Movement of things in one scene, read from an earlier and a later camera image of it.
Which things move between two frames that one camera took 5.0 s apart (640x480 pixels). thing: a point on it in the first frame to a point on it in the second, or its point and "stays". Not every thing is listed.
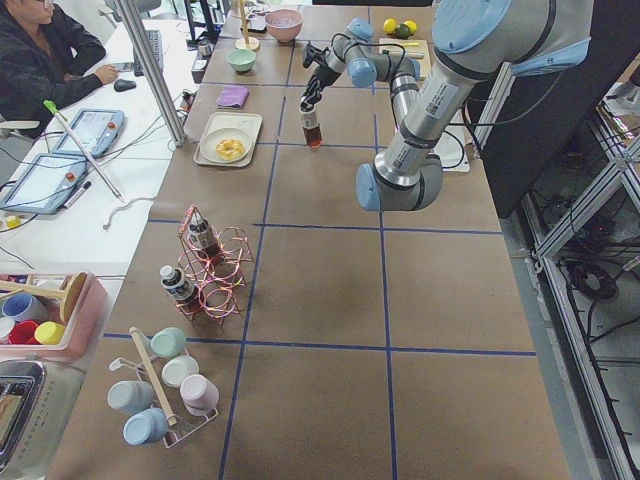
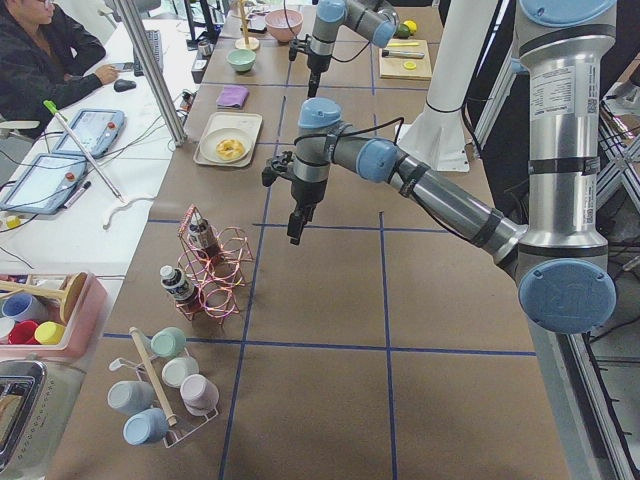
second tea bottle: x=200 y=234 stays
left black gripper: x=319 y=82 to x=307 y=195
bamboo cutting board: x=409 y=47 stays
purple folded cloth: x=232 y=96 stays
